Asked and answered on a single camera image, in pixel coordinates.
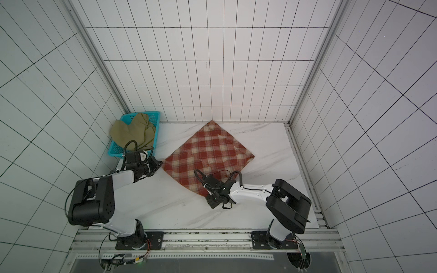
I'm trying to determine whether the red plaid skirt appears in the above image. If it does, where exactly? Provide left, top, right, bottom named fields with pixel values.
left=162, top=121, right=255, bottom=197

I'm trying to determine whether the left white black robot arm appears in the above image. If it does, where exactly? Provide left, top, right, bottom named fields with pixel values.
left=64, top=140, right=163, bottom=250

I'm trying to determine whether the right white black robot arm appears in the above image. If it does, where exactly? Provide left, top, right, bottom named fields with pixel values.
left=194, top=169, right=312, bottom=250

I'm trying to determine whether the olive green skirt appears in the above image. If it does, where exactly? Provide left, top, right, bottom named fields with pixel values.
left=109, top=113, right=156, bottom=151

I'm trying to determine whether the teal plastic basket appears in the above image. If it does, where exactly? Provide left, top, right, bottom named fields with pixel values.
left=108, top=111, right=160, bottom=158

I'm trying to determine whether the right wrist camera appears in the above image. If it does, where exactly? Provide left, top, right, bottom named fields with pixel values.
left=204, top=175, right=224, bottom=190

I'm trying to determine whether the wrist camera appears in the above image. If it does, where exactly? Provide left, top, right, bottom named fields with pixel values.
left=204, top=175, right=224, bottom=190
left=125, top=151, right=144, bottom=168

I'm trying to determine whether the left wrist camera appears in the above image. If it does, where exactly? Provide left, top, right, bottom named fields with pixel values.
left=125, top=151, right=144, bottom=168

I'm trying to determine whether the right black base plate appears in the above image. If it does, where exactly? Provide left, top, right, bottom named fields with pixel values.
left=251, top=230, right=298, bottom=250

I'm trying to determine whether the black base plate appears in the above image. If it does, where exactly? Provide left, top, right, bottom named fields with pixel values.
left=251, top=230, right=298, bottom=250
left=115, top=232, right=165, bottom=250

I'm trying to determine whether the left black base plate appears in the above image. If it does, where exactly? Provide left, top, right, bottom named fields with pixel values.
left=115, top=232, right=165, bottom=250

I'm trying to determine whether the aluminium mounting rail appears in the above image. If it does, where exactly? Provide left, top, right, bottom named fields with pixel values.
left=69, top=209, right=346, bottom=255

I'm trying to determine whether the left control board with wires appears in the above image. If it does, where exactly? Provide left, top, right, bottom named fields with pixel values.
left=98, top=239, right=152, bottom=273

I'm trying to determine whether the control board with wires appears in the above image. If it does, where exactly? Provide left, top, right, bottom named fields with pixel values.
left=98, top=239, right=152, bottom=273
left=287, top=235, right=311, bottom=272

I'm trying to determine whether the right control board with wires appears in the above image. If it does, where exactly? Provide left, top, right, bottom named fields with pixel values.
left=287, top=235, right=311, bottom=272

